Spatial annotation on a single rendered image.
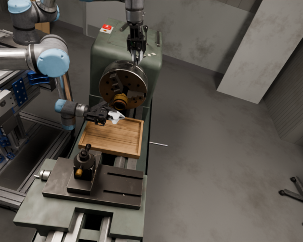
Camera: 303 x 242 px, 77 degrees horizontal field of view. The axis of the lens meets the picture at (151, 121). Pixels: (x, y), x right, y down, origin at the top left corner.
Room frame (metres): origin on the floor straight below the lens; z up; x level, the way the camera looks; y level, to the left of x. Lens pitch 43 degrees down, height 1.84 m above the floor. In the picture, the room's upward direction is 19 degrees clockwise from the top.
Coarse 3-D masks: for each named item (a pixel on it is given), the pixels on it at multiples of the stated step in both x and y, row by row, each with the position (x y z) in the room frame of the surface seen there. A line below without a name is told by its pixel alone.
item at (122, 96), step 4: (116, 96) 0.88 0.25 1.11; (120, 96) 0.88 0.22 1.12; (124, 96) 0.89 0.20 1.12; (116, 100) 0.84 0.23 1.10; (120, 100) 0.85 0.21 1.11; (124, 100) 0.86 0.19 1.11; (116, 104) 0.87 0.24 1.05; (120, 104) 0.89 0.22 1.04; (124, 104) 0.84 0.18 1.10; (116, 108) 0.84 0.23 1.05; (120, 108) 0.86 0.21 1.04; (124, 108) 0.84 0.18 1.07
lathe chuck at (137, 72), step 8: (112, 64) 1.05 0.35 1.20; (120, 64) 1.03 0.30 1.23; (128, 64) 1.05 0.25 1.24; (104, 72) 1.00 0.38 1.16; (120, 72) 0.97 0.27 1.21; (128, 72) 0.98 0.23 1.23; (136, 72) 1.01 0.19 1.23; (104, 80) 0.96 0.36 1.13; (120, 80) 0.97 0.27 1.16; (128, 80) 0.98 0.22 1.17; (136, 80) 0.99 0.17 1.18; (144, 80) 1.03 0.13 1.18; (104, 88) 0.96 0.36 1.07; (112, 88) 0.97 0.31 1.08; (136, 88) 0.99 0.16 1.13; (144, 88) 1.00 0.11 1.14; (104, 96) 0.96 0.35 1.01; (112, 96) 0.97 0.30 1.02; (128, 104) 0.99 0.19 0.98; (136, 104) 1.00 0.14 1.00
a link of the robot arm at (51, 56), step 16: (0, 48) 0.58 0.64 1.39; (16, 48) 0.60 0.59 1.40; (32, 48) 0.61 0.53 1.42; (48, 48) 0.63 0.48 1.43; (64, 48) 0.70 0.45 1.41; (0, 64) 0.53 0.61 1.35; (16, 64) 0.56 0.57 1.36; (32, 64) 0.58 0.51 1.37; (48, 64) 0.60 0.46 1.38; (64, 64) 0.64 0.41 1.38
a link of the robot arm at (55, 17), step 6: (36, 0) 1.11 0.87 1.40; (42, 0) 1.10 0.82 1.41; (48, 0) 1.10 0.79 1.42; (54, 0) 1.13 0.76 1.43; (36, 6) 1.10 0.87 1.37; (42, 6) 1.10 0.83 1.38; (48, 6) 1.12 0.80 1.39; (54, 6) 1.16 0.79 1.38; (42, 12) 1.11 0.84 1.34; (48, 12) 1.12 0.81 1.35; (54, 12) 1.16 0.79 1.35; (42, 18) 1.10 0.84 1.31; (48, 18) 1.14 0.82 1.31; (54, 18) 1.18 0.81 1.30
